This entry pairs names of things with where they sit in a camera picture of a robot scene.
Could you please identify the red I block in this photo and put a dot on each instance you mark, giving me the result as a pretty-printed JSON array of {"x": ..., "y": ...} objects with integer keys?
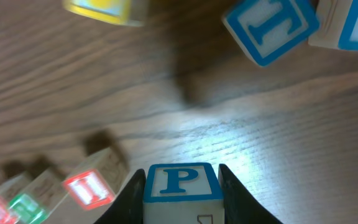
[{"x": 98, "y": 179}]

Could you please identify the red U block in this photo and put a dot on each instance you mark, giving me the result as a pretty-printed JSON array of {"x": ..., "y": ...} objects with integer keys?
[{"x": 8, "y": 190}]

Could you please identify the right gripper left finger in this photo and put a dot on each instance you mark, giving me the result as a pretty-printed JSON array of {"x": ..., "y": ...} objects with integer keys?
[{"x": 127, "y": 208}]

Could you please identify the blue 5 block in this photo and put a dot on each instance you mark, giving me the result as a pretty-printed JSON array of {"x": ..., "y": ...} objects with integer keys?
[{"x": 338, "y": 25}]

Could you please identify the green R block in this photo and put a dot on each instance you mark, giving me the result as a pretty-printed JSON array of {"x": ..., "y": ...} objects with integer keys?
[{"x": 35, "y": 203}]

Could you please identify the yellow block right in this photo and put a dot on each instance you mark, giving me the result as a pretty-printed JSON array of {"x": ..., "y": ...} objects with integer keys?
[{"x": 117, "y": 12}]

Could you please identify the blue P block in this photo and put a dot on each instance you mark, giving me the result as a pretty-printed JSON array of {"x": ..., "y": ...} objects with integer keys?
[{"x": 186, "y": 193}]

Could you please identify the blue T block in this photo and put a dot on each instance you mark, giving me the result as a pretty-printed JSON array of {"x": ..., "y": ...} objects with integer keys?
[{"x": 267, "y": 29}]

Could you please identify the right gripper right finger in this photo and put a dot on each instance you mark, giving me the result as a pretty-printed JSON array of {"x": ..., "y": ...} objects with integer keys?
[{"x": 239, "y": 204}]

